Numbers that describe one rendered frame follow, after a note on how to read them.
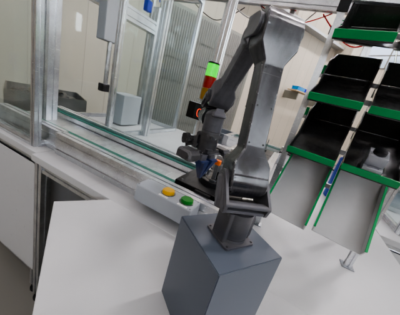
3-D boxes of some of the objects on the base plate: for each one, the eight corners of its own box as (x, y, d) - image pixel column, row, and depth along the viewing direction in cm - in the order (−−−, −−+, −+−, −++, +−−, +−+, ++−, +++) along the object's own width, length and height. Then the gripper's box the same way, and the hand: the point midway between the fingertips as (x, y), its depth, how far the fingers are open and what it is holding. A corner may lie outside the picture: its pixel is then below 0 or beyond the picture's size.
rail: (234, 250, 65) (245, 221, 62) (54, 152, 96) (55, 130, 92) (239, 240, 70) (249, 214, 67) (66, 151, 101) (67, 129, 97)
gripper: (195, 132, 53) (182, 186, 58) (237, 134, 67) (224, 178, 71) (180, 125, 57) (169, 177, 62) (222, 129, 71) (210, 170, 75)
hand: (201, 167), depth 65 cm, fingers closed
